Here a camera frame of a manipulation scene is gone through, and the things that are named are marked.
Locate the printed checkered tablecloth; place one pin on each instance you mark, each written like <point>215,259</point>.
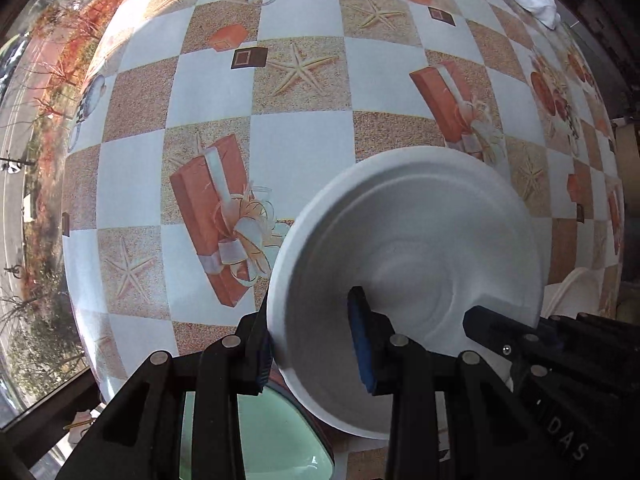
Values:
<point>300,150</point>

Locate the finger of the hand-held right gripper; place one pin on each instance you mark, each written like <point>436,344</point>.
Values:
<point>492,330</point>

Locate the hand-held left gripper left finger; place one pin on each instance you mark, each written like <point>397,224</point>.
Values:
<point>262,367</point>

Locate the green plate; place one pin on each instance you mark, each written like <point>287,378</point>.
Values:
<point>280,440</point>

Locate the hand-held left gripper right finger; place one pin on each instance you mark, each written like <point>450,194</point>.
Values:
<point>362,340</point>

